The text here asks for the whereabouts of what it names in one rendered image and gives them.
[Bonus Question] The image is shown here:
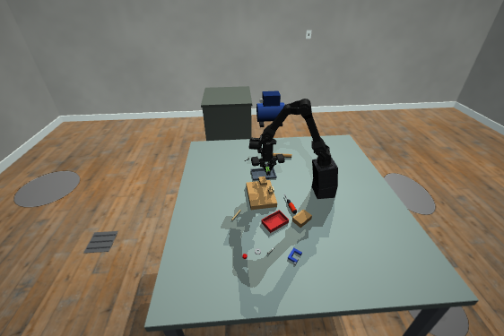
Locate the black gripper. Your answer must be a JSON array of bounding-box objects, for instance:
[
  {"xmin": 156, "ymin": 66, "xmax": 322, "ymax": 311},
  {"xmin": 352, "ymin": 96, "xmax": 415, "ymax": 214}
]
[{"xmin": 251, "ymin": 151, "xmax": 285, "ymax": 172}]

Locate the red shallow tray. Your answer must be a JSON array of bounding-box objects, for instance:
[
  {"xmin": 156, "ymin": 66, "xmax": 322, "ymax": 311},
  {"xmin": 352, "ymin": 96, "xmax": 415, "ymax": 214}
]
[{"xmin": 261, "ymin": 210, "xmax": 289, "ymax": 233}]

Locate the blue c-shaped clamp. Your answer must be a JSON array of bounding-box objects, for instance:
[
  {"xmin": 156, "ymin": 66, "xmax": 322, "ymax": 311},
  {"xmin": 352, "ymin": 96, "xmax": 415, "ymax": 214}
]
[{"xmin": 288, "ymin": 247, "xmax": 302, "ymax": 265}]

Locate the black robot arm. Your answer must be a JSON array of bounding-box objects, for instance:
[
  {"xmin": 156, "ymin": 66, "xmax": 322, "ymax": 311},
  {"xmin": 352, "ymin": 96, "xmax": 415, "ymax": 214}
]
[{"xmin": 249, "ymin": 99, "xmax": 333, "ymax": 168}]

